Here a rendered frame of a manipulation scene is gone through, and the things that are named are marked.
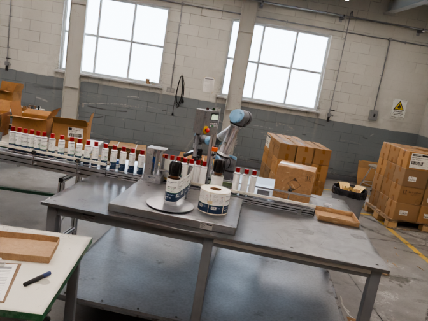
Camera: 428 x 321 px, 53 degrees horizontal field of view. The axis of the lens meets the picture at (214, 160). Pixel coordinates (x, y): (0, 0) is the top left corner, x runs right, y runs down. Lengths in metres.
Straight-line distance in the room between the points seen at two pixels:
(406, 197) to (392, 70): 3.56
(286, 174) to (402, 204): 3.37
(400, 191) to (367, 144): 3.00
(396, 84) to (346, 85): 1.03
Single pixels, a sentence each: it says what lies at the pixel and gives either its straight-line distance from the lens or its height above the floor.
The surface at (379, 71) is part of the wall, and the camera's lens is 9.40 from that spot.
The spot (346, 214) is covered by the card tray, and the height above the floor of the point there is 0.85.
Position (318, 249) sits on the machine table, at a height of 0.83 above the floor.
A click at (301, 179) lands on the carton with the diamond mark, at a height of 1.04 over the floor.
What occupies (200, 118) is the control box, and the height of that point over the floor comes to 1.41.
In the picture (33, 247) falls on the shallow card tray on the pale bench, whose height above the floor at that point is 0.80.
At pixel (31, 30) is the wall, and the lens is 9.29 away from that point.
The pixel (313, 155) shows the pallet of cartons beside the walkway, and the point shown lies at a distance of 6.80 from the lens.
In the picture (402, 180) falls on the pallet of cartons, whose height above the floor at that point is 0.72.
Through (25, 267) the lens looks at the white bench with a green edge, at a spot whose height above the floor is 0.80.
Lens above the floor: 1.75
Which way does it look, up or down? 11 degrees down
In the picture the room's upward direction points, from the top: 9 degrees clockwise
